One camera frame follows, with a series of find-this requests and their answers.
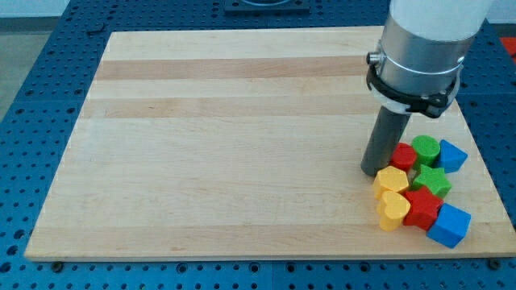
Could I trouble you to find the yellow hexagon block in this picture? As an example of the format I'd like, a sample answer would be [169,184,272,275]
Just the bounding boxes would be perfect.
[372,166,410,200]

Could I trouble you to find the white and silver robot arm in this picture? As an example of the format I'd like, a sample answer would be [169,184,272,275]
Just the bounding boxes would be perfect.
[366,0,493,118]

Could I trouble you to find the red star block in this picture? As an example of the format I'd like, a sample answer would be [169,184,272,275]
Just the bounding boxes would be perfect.
[403,186,443,231]

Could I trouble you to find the green star block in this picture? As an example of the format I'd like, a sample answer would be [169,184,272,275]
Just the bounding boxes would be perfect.
[410,164,452,199]

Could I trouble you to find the wooden board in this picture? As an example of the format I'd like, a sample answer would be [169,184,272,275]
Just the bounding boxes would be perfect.
[25,26,515,262]

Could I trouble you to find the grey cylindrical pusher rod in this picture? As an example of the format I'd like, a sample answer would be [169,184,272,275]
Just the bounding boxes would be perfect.
[360,106,410,176]

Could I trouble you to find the red cylinder block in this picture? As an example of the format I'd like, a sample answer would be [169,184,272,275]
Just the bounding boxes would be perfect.
[389,143,418,172]

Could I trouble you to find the yellow heart block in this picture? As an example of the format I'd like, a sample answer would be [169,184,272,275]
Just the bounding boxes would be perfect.
[377,191,411,231]

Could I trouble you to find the green cylinder block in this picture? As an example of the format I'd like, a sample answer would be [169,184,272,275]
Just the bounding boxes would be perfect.
[411,135,440,170]

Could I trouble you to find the blue triangle block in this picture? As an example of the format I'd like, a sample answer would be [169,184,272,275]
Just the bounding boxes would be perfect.
[434,139,468,173]

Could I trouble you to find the blue cube block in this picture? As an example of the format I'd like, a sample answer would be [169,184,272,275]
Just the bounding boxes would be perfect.
[427,203,472,249]

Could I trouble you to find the red object at edge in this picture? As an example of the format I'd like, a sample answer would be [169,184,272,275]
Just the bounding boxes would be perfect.
[500,36,516,62]

